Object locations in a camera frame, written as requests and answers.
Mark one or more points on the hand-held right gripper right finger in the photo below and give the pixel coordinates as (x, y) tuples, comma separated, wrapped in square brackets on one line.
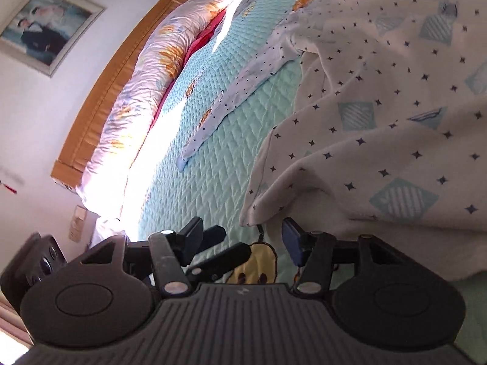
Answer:
[(291, 239)]

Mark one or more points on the white star print shirt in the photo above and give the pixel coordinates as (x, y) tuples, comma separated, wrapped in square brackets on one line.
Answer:
[(380, 140)]

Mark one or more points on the framed wedding photo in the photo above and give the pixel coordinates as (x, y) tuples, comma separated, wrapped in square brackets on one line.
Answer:
[(42, 26)]

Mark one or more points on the floral duvet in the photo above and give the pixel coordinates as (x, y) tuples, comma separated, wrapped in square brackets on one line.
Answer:
[(152, 57)]

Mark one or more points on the mint quilted bee bedspread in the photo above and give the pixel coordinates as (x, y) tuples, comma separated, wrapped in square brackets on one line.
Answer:
[(228, 83)]

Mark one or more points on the wooden headboard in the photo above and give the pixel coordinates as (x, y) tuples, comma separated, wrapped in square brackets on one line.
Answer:
[(102, 95)]

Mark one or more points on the red hanging ornament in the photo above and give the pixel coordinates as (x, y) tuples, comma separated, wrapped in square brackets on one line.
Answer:
[(9, 188)]

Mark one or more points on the red blanket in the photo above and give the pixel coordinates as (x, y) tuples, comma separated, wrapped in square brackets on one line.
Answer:
[(198, 42)]

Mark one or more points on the white wall switch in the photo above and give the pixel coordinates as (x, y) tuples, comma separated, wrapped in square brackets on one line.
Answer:
[(78, 222)]

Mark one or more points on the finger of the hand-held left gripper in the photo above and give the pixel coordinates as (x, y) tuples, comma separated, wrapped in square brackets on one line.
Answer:
[(224, 260), (215, 235)]

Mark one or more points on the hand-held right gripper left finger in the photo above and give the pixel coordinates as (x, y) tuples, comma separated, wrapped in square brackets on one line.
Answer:
[(190, 243)]

